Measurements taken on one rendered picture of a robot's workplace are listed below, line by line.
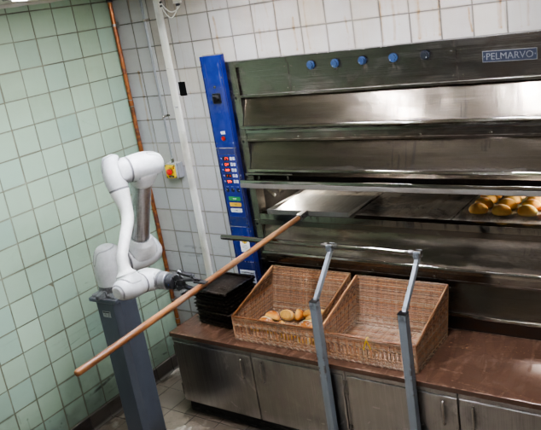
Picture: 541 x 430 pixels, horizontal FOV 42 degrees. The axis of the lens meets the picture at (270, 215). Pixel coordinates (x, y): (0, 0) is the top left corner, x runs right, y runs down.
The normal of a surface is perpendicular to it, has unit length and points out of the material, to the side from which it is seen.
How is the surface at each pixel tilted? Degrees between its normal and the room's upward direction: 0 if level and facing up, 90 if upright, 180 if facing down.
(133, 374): 90
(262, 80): 90
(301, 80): 90
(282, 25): 90
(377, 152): 70
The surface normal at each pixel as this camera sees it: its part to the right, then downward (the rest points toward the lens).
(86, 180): 0.82, 0.04
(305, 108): -0.58, -0.01
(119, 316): 0.25, 0.25
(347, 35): -0.56, 0.32
